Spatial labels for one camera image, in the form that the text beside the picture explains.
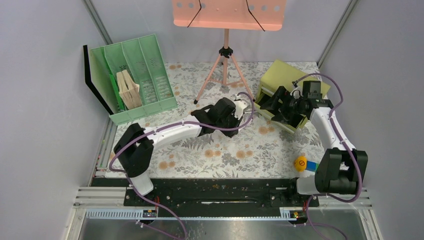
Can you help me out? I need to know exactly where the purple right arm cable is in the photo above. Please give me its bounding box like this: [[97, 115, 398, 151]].
[[291, 72, 364, 240]]

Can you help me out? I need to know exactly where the green plastic file organizer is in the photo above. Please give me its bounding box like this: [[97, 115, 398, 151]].
[[105, 34, 178, 126]]

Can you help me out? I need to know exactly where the floral table mat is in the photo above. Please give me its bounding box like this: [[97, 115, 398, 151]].
[[138, 62, 325, 178]]

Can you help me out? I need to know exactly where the pink music stand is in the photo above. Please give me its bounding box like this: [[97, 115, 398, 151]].
[[171, 0, 287, 104]]

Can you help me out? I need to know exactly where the white sketch pad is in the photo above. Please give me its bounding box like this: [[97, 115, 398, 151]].
[[82, 45, 118, 115]]

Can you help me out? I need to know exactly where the grey cable duct rail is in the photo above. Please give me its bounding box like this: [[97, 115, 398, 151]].
[[85, 207, 299, 221]]

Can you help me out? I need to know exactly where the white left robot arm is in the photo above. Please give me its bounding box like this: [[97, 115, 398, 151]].
[[113, 97, 248, 206]]

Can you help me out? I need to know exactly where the green plastic folder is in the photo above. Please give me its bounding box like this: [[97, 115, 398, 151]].
[[100, 47, 127, 112]]

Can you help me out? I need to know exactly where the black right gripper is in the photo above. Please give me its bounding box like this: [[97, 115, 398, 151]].
[[259, 86, 306, 125]]

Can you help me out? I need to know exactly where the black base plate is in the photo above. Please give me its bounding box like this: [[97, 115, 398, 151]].
[[91, 176, 322, 219]]

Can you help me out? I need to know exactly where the yellow-green drawer cabinet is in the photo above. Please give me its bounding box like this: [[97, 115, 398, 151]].
[[254, 59, 318, 134]]

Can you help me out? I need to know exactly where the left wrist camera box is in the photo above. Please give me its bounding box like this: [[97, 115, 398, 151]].
[[232, 99, 249, 120]]

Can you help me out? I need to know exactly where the purple 52-storey treehouse book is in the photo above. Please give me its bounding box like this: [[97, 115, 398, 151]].
[[116, 72, 135, 110]]

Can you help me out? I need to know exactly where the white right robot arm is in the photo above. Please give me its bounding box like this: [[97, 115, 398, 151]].
[[259, 80, 368, 206]]

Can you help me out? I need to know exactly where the yellow blue green toy block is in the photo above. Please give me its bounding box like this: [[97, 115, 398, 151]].
[[293, 155, 319, 172]]

